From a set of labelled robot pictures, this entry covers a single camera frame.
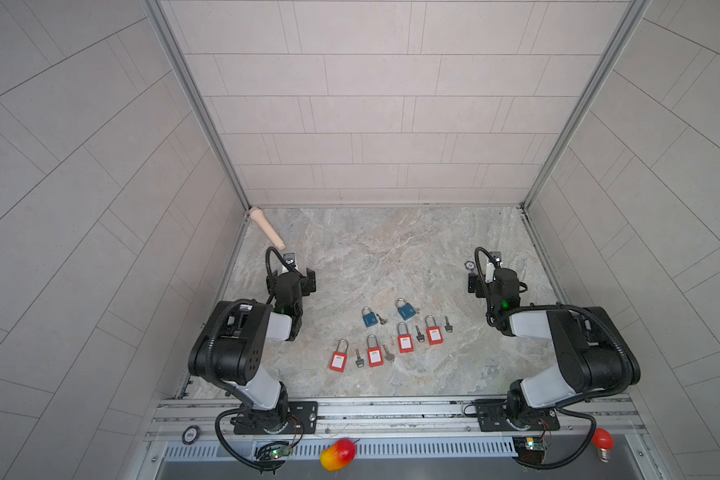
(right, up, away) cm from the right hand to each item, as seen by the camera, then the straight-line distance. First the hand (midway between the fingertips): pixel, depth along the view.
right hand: (484, 269), depth 95 cm
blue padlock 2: (-26, -11, -6) cm, 29 cm away
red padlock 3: (-19, -17, -10) cm, 27 cm away
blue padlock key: (-33, -14, -8) cm, 37 cm away
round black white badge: (-78, -35, -27) cm, 89 cm away
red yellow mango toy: (-43, -36, -31) cm, 64 cm away
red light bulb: (+16, -34, -29) cm, 48 cm away
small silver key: (-40, -24, -14) cm, 48 cm away
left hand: (-59, +2, -1) cm, 60 cm away
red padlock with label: (-27, -18, -12) cm, 35 cm away
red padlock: (-45, -22, -16) cm, 53 cm away
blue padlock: (-37, -13, -8) cm, 40 cm away
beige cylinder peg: (-80, +18, +17) cm, 84 cm away
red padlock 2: (-35, -21, -14) cm, 43 cm away
